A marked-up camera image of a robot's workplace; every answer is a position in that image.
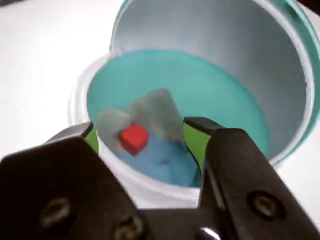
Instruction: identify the teal whale-shaped trash bin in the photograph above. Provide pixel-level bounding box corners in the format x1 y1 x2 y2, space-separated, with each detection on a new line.
68 0 320 208

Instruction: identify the crumpled blue paper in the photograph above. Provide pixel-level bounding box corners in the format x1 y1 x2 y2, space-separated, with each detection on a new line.
117 136 202 188

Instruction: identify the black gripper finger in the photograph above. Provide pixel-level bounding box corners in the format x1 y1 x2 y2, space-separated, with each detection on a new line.
0 121 151 240

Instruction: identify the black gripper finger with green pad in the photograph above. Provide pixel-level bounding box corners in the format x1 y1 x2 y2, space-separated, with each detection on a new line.
183 116 320 240

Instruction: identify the red lego block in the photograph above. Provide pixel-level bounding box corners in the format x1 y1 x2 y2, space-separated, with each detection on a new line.
120 123 150 156

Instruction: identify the crumpled grey paper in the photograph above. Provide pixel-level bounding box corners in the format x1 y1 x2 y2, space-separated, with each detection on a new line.
96 87 185 151

